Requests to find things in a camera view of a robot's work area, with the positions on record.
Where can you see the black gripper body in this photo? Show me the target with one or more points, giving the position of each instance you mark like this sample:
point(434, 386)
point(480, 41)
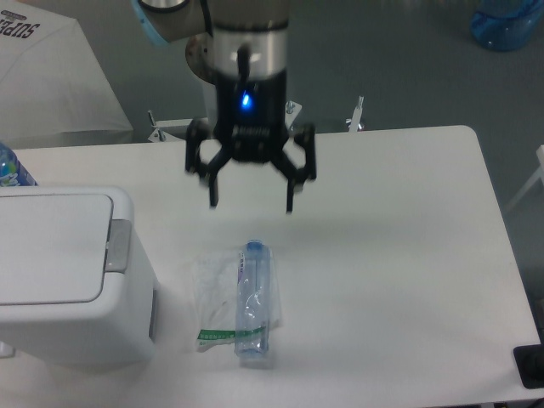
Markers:
point(251, 117)

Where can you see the white push-lid trash can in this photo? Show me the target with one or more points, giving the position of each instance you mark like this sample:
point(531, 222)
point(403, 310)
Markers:
point(77, 287)

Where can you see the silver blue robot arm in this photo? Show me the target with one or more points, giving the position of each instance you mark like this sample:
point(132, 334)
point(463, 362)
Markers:
point(249, 61)

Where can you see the clear plastic bag green stripe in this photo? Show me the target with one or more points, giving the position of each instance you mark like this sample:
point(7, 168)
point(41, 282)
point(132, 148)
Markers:
point(215, 289)

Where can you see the white printed cloth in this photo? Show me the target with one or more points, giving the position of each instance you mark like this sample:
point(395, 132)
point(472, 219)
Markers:
point(51, 81)

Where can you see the clear empty plastic bottle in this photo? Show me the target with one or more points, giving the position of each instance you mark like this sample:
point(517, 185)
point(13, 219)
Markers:
point(253, 306)

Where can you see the blue labelled water bottle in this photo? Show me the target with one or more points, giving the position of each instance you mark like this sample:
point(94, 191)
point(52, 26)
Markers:
point(13, 173)

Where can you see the large blue water jug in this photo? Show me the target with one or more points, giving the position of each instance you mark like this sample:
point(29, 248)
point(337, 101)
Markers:
point(504, 26)

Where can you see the black device at table edge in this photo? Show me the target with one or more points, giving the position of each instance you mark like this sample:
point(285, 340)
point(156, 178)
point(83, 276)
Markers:
point(529, 360)

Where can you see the white frame at right edge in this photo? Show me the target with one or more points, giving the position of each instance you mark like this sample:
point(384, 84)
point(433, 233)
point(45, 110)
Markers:
point(536, 178)

